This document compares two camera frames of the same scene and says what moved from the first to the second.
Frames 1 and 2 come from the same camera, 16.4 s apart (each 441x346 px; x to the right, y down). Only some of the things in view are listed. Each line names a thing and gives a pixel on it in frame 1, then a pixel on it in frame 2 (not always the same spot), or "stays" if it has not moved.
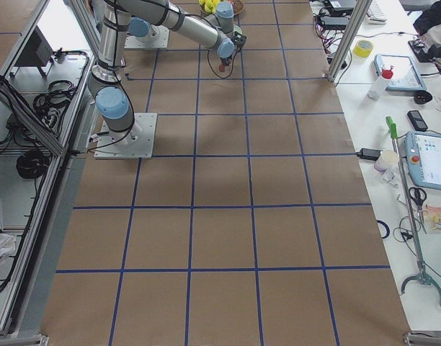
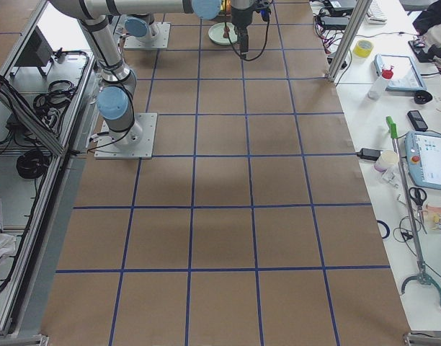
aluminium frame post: x=352 y=31 stays
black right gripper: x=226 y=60 to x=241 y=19
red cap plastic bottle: x=378 y=83 stays
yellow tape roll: x=363 y=48 stays
